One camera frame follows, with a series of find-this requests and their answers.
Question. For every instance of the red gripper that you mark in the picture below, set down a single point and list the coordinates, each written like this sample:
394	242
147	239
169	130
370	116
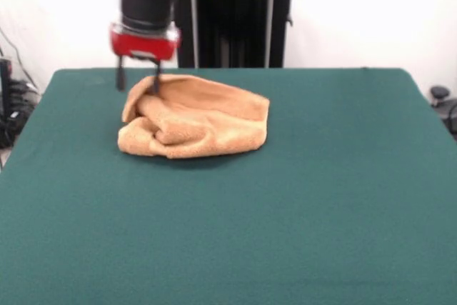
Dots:
143	46

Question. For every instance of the orange terry towel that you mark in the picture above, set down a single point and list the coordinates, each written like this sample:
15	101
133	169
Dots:
214	119

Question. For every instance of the black electronics box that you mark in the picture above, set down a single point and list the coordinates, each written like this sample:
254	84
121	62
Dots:
6	105

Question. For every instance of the dark green table cloth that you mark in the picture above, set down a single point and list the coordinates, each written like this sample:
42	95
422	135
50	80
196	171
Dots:
143	230

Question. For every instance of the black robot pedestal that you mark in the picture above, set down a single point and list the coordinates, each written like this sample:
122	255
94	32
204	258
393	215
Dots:
232	26

